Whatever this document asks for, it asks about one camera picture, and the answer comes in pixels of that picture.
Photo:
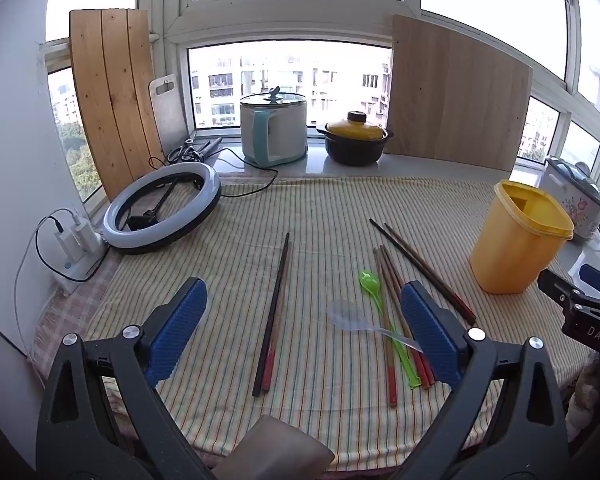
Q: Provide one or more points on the white power strip with chargers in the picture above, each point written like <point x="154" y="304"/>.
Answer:
<point x="36" y="247"/>

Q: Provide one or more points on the small white charger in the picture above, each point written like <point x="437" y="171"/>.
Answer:
<point x="64" y="247"/>

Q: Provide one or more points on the light wood board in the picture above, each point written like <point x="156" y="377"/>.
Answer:
<point x="455" y="95"/>

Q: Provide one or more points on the black chopstick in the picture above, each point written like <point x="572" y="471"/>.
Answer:
<point x="275" y="305"/>
<point x="430" y="283"/>

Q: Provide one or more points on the white floral rice cooker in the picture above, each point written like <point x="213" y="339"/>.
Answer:
<point x="575" y="205"/>

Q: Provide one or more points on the wooden plank board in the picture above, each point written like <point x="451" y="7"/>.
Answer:
<point x="110" y="100"/>

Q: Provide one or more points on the plaid cloth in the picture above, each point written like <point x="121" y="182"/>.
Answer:
<point x="70" y="320"/>

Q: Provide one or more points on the yellow pot lid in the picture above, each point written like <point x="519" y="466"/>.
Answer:
<point x="355" y="127"/>

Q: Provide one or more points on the large white charger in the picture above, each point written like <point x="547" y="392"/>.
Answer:
<point x="85" y="235"/>

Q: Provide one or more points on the yellow plastic container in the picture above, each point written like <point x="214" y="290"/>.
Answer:
<point x="510" y="250"/>

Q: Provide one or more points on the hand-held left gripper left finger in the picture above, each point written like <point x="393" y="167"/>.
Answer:
<point x="180" y="320"/>

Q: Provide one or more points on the striped tablecloth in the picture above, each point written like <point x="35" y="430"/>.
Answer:
<point x="330" y="210"/>

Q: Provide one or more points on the black clay pot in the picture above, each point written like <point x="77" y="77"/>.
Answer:
<point x="355" y="152"/>

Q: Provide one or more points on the white teal electric cooker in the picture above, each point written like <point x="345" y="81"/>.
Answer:
<point x="285" y="130"/>

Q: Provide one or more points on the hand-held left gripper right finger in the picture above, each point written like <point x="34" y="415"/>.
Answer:
<point x="430" y="325"/>

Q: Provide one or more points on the white cutting board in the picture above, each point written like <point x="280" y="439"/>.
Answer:
<point x="170" y="115"/>

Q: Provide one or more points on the clear plastic spoon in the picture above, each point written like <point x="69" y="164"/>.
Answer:
<point x="347" y="317"/>

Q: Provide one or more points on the green plastic spoon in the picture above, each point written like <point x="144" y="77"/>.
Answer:
<point x="369" y="282"/>

